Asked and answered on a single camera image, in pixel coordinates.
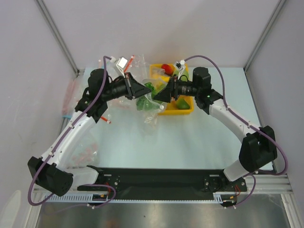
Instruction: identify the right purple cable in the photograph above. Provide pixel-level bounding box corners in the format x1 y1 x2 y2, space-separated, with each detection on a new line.
182 55 289 209

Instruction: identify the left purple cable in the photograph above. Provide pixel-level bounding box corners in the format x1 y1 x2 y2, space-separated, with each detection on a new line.
27 55 117 210

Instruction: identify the left aluminium frame post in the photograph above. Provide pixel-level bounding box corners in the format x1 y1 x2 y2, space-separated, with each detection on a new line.
34 0 80 76

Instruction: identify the green lettuce toy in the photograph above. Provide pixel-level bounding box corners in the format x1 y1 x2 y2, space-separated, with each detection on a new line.
136 82 162 111

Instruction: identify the white dotted zip bag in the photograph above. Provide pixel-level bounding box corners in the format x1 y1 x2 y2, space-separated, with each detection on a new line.
111 53 167 136

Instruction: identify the red strawberry toy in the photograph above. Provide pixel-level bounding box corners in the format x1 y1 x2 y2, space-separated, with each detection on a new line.
161 64 174 76

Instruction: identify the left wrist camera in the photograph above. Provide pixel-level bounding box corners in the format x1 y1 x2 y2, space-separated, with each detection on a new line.
110 57 128 76

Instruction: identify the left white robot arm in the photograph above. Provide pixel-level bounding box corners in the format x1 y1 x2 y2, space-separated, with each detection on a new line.
28 68 151 196

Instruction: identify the mango toy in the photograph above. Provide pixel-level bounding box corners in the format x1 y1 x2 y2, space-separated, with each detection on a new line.
176 97 190 110

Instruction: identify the aluminium front rail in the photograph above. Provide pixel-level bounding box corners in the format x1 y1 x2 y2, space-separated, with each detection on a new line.
33 173 293 194

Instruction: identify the purple cable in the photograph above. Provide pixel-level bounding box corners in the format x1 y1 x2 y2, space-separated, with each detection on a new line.
27 55 117 210
182 55 289 209

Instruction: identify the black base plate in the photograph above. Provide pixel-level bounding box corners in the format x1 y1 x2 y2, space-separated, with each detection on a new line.
77 167 247 201

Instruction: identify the yellow banana toy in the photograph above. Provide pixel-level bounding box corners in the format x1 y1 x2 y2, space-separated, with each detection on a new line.
154 75 170 84

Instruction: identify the right aluminium frame post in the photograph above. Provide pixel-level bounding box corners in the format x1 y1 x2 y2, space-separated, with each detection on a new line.
243 0 288 74

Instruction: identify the aluminium frame post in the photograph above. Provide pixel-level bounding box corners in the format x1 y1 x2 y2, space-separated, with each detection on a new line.
34 0 80 76
243 0 288 74

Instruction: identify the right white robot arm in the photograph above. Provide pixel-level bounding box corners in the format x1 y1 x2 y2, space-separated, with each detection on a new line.
154 67 277 190

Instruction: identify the orange zipper clear bag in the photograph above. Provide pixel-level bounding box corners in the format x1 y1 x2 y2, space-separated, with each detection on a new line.
98 55 135 124

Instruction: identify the pink dotted bag front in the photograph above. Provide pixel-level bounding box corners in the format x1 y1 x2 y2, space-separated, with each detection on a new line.
67 142 99 169

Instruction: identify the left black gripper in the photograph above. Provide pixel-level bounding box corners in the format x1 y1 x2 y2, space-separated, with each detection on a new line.
102 73 151 102

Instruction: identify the white cable duct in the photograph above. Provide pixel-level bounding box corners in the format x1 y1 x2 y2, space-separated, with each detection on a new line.
47 192 237 204

